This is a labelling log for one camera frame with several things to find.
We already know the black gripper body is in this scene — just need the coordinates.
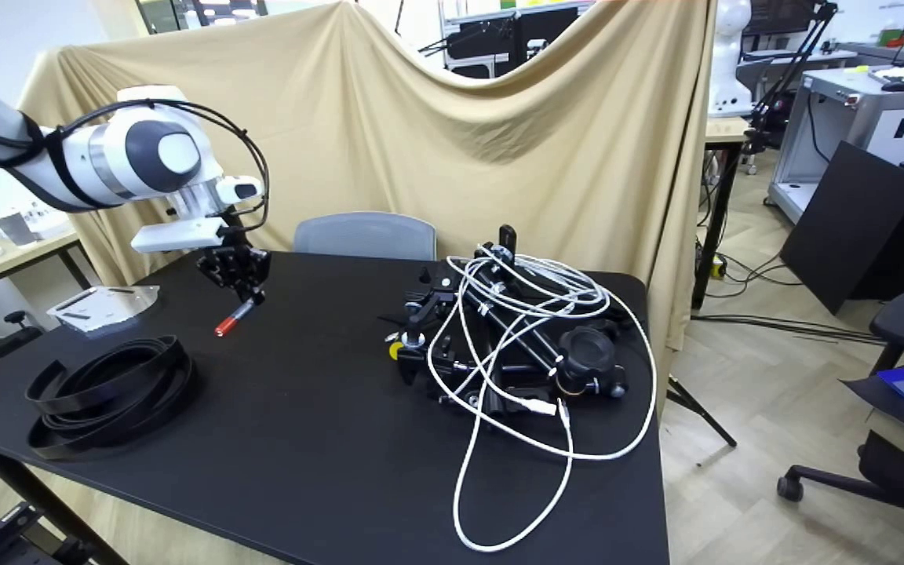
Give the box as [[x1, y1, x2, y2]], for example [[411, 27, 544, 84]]
[[197, 218, 274, 296]]

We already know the marker with red cap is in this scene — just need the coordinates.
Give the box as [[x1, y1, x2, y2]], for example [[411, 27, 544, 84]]
[[211, 296, 264, 343]]

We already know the grey chair backrest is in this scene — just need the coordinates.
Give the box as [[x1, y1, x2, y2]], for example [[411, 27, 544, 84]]
[[291, 209, 444, 263]]

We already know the white paper card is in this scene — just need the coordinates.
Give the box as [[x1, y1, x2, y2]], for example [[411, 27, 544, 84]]
[[46, 282, 164, 335]]

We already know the light wooden side desk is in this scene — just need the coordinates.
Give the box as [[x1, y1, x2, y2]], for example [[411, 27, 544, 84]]
[[0, 226, 85, 306]]

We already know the beige cloth backdrop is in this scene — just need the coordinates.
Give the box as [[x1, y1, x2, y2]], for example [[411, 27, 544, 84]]
[[16, 0, 722, 364]]

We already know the wooden table with black legs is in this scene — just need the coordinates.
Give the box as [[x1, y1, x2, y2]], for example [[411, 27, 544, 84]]
[[686, 115, 752, 313]]

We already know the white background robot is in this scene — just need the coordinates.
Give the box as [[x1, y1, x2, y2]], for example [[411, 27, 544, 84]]
[[707, 0, 757, 118]]

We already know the black flat panel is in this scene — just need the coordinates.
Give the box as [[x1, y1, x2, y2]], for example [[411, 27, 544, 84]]
[[779, 138, 904, 318]]

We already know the grey metal cabinet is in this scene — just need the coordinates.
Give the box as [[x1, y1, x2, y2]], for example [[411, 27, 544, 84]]
[[762, 67, 904, 230]]

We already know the black office chair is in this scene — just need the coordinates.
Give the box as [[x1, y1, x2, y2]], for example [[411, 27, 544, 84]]
[[775, 278, 904, 530]]

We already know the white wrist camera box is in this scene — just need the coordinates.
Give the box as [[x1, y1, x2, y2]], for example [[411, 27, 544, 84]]
[[129, 212, 231, 257]]

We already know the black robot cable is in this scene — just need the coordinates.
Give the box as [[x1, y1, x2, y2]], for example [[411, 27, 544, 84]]
[[0, 96, 274, 234]]

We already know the black coiled strap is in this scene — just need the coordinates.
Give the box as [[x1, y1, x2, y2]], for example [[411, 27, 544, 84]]
[[24, 331, 204, 462]]

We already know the black camera mount clutter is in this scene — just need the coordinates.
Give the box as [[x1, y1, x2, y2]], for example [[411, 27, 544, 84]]
[[379, 223, 632, 420]]

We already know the white cable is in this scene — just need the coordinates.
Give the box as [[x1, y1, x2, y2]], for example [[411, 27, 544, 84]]
[[423, 245, 663, 554]]

